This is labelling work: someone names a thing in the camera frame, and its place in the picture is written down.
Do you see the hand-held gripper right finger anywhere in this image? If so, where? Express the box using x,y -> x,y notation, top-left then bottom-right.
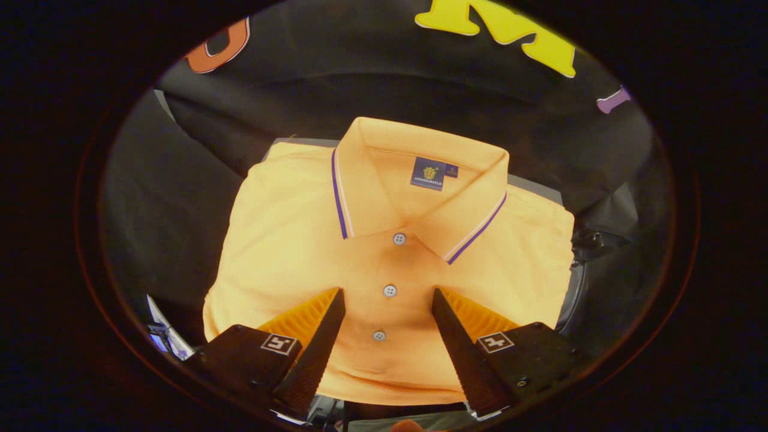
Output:
431,288 -> 592,421

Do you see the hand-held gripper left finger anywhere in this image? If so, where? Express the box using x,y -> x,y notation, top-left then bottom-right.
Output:
186,288 -> 347,424

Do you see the orange polo shirt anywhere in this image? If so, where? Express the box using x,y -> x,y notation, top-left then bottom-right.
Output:
203,117 -> 575,406

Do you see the black backdrop cloth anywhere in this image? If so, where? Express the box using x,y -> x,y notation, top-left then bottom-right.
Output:
99,0 -> 676,361

